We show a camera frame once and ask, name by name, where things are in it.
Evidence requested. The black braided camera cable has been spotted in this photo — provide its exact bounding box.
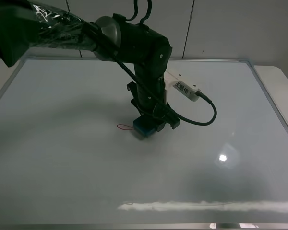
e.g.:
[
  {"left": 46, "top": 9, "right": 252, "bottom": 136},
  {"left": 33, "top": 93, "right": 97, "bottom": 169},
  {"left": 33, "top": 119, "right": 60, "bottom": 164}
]
[{"left": 83, "top": 21, "right": 217, "bottom": 126}]

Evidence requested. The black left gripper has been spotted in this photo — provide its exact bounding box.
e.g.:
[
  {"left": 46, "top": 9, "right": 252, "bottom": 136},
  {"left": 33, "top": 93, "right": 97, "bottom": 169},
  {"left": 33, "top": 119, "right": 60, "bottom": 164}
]
[{"left": 127, "top": 71, "right": 180, "bottom": 132}]

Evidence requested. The blue whiteboard eraser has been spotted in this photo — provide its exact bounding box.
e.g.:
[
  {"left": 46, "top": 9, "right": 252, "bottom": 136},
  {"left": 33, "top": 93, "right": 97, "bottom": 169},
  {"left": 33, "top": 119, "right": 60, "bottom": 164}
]
[{"left": 133, "top": 115, "right": 156, "bottom": 138}]

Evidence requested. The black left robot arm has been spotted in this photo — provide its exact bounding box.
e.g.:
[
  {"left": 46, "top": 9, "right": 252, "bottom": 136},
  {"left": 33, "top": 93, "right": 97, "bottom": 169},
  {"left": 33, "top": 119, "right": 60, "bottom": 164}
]
[{"left": 0, "top": 0, "right": 180, "bottom": 131}]

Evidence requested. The white whiteboard with aluminium frame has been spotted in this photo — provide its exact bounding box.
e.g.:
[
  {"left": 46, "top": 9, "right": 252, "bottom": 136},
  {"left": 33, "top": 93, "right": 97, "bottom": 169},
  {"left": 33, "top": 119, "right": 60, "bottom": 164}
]
[{"left": 0, "top": 59, "right": 288, "bottom": 230}]

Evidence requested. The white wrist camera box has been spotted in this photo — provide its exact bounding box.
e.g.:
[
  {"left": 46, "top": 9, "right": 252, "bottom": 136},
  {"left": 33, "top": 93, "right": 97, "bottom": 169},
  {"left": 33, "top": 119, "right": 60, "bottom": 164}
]
[{"left": 164, "top": 69, "right": 200, "bottom": 102}]

